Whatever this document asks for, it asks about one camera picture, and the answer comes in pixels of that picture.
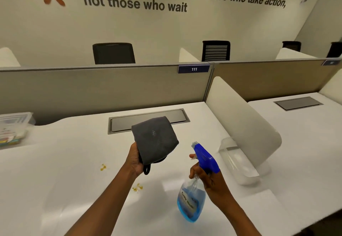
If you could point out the yellow food stain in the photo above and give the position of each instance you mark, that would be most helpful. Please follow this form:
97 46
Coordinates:
103 167

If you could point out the grey microfibre cloth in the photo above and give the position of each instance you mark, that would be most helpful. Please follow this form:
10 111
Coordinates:
155 139

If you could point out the black slatted-back office chair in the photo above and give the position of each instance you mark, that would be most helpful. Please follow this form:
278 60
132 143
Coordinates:
216 51

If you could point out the beige partition panel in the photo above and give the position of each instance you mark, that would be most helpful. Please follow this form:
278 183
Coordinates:
267 79
107 91

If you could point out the dark blue number sign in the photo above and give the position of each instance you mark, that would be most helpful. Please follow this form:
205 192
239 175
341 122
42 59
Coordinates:
331 62
193 69

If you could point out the clear lidded storage box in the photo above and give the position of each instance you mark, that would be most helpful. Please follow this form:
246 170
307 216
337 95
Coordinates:
13 130

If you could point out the person's right hand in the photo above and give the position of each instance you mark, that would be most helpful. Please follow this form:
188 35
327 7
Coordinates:
216 187

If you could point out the white table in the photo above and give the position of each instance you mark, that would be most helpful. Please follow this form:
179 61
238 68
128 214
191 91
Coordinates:
66 190
307 150

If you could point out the black solid-back office chair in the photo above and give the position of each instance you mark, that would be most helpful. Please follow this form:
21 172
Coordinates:
113 54

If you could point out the blue spray bottle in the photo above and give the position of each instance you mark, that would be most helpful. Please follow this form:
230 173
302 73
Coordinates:
191 203

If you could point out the person's left forearm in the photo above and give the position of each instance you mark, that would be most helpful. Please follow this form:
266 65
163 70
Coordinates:
104 206

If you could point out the white desk divider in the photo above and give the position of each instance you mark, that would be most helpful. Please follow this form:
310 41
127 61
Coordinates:
232 110
292 54
332 88
8 58
187 56

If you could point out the clear plastic bin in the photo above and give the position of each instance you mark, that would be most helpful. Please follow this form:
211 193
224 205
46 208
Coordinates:
237 163

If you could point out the person's left hand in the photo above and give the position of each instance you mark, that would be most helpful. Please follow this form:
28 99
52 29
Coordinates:
133 162

